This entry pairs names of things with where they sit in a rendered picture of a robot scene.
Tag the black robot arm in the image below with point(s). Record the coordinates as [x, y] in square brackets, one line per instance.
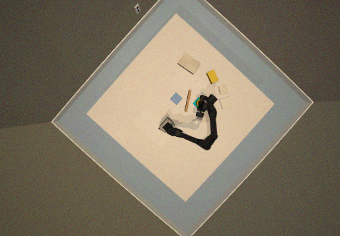
[208, 141]

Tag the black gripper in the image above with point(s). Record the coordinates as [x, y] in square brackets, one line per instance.
[199, 114]

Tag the yellow rectangular block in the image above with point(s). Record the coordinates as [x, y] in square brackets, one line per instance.
[212, 76]

